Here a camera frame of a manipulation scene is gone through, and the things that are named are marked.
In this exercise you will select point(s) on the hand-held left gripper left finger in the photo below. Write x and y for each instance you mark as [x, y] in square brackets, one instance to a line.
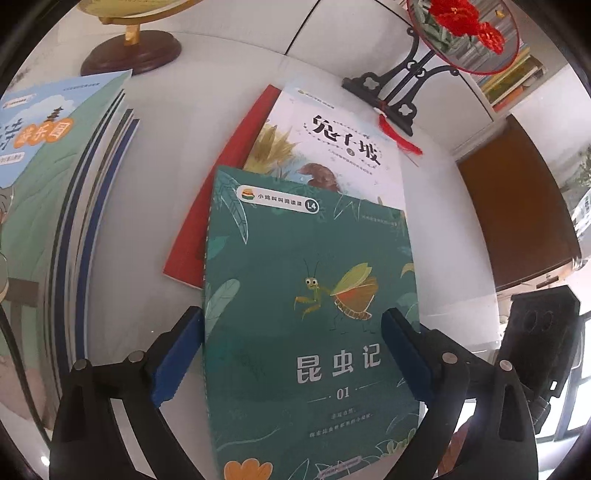
[178, 355]

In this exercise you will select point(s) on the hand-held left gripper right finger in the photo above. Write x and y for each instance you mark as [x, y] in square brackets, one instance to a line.
[406, 355]

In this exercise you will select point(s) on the red storybook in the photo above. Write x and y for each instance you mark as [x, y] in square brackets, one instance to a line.
[194, 249]

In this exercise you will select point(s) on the teal book with mantis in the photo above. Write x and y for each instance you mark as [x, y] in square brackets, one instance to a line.
[300, 258]

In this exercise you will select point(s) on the stack of picture books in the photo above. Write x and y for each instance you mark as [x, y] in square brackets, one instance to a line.
[92, 207]

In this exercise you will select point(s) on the white book with brown animal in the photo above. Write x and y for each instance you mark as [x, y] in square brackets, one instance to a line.
[351, 138]

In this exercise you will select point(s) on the light blue book with pavilion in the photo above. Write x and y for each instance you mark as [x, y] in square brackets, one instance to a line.
[37, 138]

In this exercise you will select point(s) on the row of white blue books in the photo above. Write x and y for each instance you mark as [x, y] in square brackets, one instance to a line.
[512, 83]

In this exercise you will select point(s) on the brown wooden cabinet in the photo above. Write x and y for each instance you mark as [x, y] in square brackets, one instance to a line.
[512, 207]

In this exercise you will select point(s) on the potted green plant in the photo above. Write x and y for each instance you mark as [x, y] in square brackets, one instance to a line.
[581, 166]

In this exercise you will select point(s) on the red tassel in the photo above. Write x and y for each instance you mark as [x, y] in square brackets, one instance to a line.
[406, 145]

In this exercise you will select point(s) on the black fan stand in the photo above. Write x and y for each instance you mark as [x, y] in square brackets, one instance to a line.
[397, 106]

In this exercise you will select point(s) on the antique style desk globe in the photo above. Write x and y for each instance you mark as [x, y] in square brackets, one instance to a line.
[138, 53]

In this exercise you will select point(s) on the white bookshelf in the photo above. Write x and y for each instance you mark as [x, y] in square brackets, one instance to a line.
[231, 18]

